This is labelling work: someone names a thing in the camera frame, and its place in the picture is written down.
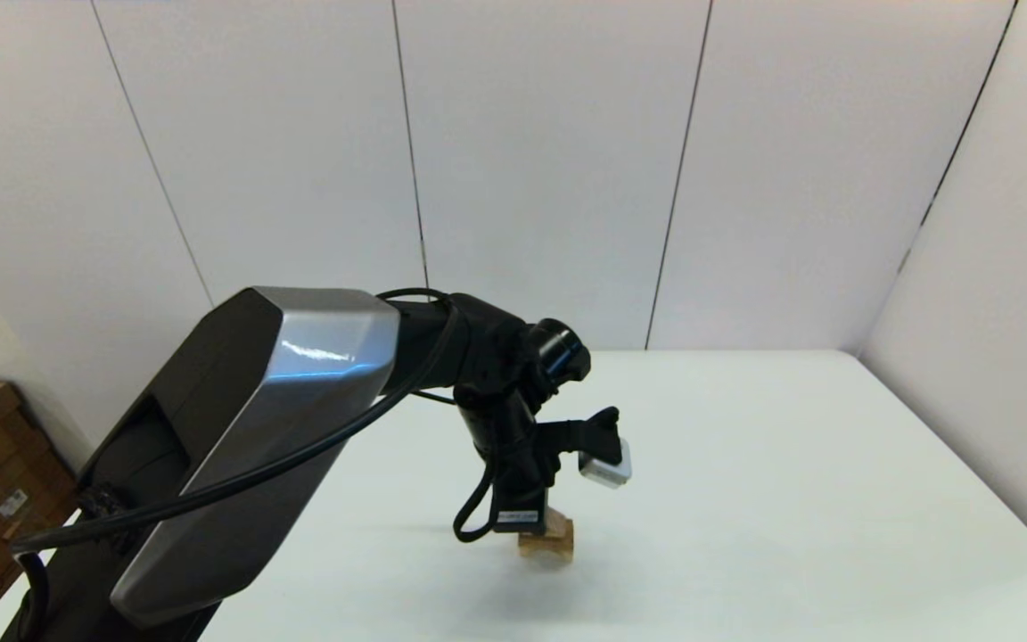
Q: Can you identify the rectangular wooden building block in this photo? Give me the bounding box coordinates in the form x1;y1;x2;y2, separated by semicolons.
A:
531;519;575;550

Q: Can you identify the arched wooden building block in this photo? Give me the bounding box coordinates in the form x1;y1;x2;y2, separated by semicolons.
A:
520;540;575;565

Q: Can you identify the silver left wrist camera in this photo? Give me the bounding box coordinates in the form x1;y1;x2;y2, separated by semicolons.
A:
577;437;634;490

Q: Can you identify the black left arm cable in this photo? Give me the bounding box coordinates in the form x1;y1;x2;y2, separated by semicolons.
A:
10;288;501;642

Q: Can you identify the labelled brown cardboard box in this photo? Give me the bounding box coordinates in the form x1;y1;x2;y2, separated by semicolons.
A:
0;426;85;612

